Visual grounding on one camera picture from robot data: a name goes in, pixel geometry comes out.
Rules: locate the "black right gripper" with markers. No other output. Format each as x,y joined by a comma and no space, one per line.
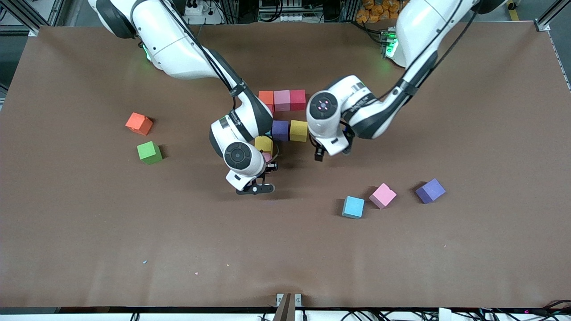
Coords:
271,166

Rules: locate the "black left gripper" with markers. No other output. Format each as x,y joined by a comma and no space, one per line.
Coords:
319,153

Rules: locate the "pink foam cube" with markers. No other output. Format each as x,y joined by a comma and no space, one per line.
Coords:
266,157
382,195
282,100

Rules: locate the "yellow foam cube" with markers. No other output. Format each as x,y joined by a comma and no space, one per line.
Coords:
298,130
263,143

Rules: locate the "purple foam cube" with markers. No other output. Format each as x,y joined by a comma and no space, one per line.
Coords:
280,130
430,191

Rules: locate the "orange foam cube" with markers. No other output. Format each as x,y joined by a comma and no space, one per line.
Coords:
265,96
138,124

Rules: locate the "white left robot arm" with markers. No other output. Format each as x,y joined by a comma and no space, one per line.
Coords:
419,26

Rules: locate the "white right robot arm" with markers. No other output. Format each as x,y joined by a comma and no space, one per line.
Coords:
165,40

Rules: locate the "paper table cover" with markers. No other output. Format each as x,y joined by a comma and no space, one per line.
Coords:
285,249

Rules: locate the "green foam cube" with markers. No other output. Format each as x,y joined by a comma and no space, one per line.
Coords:
149,152

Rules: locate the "white equipment box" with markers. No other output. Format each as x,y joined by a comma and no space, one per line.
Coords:
285,18

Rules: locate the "pile of orange objects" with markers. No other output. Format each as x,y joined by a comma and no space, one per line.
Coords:
374,11

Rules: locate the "white power strip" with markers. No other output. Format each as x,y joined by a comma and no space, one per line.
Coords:
203,13

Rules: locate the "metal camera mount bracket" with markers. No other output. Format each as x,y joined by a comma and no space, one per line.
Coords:
287,307

